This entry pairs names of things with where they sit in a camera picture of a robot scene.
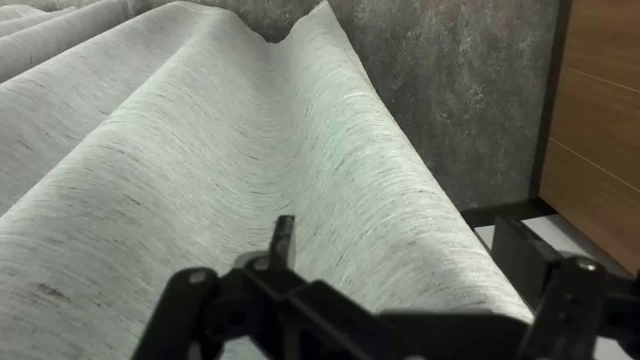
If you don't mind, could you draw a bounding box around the grey woven curtain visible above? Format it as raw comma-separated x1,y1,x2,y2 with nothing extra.
0,0,536,360

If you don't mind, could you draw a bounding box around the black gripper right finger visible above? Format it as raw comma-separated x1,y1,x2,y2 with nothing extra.
492,214,640,360

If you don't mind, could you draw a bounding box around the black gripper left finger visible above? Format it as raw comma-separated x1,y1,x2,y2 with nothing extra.
130,214,385,360

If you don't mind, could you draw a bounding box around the brown wooden wardrobe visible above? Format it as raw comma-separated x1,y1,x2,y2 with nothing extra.
460,0,640,276

